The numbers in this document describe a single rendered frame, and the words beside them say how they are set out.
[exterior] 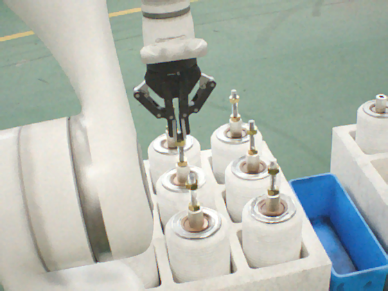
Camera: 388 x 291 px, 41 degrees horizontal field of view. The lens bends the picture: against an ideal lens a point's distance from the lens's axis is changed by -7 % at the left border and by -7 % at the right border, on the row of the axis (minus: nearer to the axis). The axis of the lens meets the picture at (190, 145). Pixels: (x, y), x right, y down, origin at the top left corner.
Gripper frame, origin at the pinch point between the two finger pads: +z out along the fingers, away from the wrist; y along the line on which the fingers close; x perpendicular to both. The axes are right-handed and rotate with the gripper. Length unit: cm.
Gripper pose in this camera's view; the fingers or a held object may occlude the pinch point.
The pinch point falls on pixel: (178, 127)
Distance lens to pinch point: 87.1
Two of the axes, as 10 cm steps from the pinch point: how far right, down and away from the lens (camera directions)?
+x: 1.5, 5.0, -8.5
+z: 0.8, 8.5, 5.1
